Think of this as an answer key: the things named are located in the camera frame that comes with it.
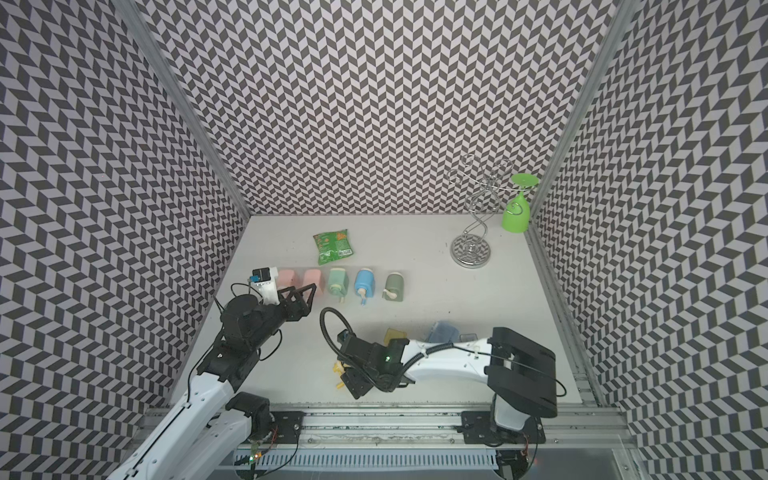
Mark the yellow pencil sharpener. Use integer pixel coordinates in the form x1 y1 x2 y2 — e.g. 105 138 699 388
332 362 345 389

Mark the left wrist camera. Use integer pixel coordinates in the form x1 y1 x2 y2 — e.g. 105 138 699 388
249 267 279 305

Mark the green snack bag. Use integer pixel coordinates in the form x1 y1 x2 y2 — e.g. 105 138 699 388
313 229 354 265

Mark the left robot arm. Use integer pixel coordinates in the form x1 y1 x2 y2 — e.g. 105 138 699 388
109 281 317 479

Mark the light blue pencil sharpener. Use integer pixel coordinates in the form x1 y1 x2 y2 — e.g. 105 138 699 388
426 321 460 344

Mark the yellow transparent tray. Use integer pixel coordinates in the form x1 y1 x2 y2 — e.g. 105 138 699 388
384 328 408 345

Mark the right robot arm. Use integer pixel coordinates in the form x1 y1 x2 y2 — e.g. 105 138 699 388
324 327 564 419

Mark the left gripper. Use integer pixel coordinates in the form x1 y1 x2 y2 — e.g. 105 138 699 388
248 284 317 351

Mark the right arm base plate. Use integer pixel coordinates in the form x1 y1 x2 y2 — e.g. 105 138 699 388
457 411 547 447

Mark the green plastic wine glass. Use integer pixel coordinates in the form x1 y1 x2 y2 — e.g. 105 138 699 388
502 173 539 233

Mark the sage green pencil sharpener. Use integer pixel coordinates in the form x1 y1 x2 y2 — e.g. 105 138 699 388
382 272 405 302

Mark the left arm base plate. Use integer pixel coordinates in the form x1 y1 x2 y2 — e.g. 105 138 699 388
249 411 305 445

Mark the metal wire glass rack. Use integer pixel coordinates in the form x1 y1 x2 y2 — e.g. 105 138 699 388
447 154 511 269

